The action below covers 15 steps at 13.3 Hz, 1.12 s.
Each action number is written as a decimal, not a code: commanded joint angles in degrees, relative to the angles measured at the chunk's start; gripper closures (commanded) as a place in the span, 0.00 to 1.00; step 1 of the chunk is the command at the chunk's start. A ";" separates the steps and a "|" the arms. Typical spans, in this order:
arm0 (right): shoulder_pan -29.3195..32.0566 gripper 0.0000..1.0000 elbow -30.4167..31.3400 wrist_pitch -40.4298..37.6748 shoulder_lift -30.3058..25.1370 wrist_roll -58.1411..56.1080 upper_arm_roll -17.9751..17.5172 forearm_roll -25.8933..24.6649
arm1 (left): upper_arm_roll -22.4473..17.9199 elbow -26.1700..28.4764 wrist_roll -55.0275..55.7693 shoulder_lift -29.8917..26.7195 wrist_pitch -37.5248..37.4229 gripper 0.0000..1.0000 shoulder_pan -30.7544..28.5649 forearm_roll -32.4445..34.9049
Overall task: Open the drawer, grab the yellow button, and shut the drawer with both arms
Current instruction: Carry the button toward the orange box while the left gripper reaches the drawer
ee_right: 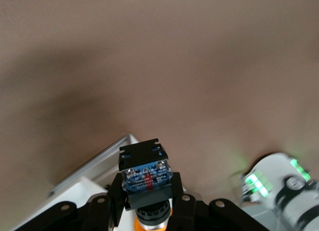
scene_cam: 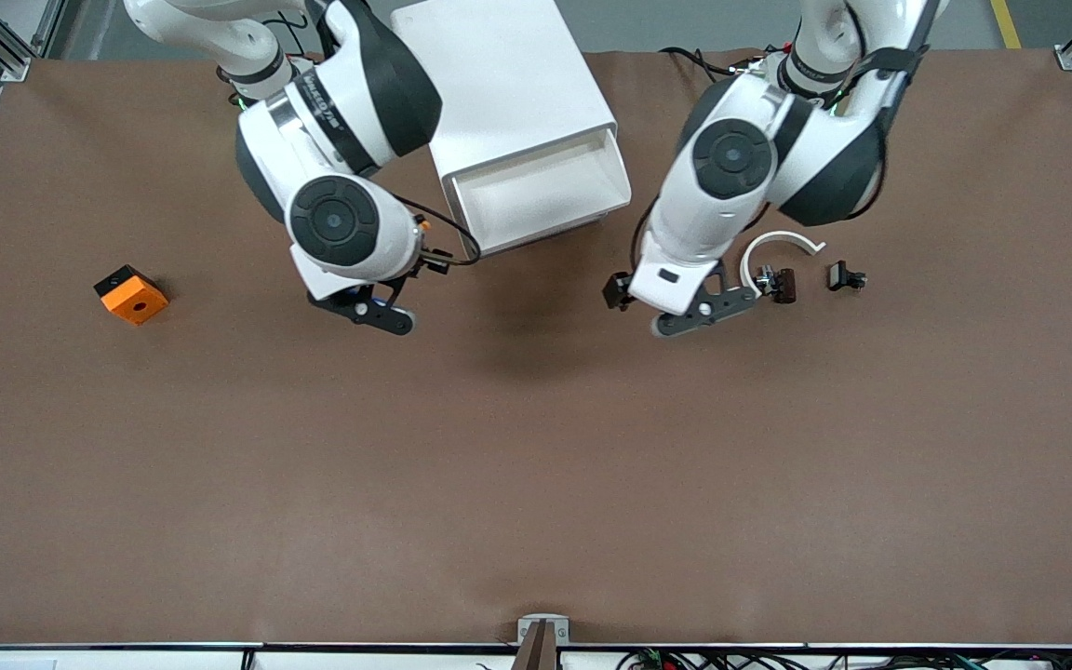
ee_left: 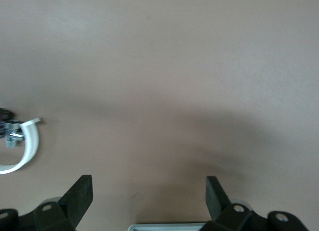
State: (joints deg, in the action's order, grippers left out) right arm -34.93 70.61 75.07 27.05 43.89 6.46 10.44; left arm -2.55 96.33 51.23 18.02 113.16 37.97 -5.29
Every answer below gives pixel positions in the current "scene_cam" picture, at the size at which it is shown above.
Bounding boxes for small brown black component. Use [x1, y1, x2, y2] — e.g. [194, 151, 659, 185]
[755, 266, 797, 305]

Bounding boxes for white curved plastic piece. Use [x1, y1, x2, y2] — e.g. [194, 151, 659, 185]
[741, 230, 827, 308]

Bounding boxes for brown table cover mat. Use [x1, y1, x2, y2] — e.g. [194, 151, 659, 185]
[0, 47, 1072, 649]

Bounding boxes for orange and black box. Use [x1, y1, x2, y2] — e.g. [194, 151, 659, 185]
[94, 264, 169, 327]

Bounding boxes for brown angled bar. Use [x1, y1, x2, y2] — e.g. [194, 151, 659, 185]
[511, 621, 560, 670]

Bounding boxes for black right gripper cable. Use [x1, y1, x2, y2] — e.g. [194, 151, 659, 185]
[395, 191, 484, 268]

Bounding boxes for black left arm base cable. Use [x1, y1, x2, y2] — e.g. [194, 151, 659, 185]
[661, 47, 737, 77]

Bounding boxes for grey metal bracket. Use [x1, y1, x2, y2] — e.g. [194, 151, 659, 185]
[517, 614, 570, 646]

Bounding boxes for black cable bundle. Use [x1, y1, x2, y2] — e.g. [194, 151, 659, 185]
[618, 649, 1072, 670]

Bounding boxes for white table edge rail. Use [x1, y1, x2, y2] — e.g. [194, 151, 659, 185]
[0, 642, 1072, 670]

